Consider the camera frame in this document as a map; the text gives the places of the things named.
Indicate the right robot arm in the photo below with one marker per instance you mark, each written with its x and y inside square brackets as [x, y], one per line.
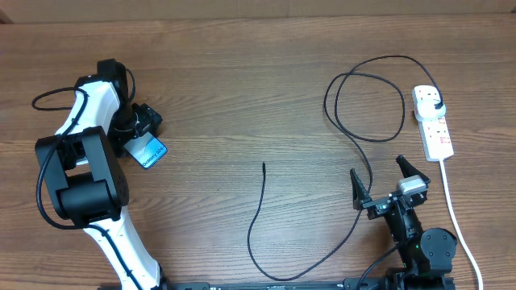
[426, 254]

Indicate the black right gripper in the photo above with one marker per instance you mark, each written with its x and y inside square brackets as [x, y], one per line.
[377, 206]

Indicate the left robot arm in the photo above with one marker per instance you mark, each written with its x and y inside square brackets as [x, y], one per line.
[81, 185]

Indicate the blue Samsung Galaxy smartphone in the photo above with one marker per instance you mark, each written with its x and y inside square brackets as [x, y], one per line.
[146, 150]

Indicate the white USB charger plug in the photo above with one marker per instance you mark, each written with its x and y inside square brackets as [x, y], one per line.
[426, 110]

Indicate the white power strip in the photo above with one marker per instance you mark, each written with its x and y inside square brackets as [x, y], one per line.
[435, 135]

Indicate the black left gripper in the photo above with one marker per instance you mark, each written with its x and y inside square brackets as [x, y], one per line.
[148, 118]

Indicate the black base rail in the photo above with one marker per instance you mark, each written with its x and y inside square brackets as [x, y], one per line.
[258, 286]

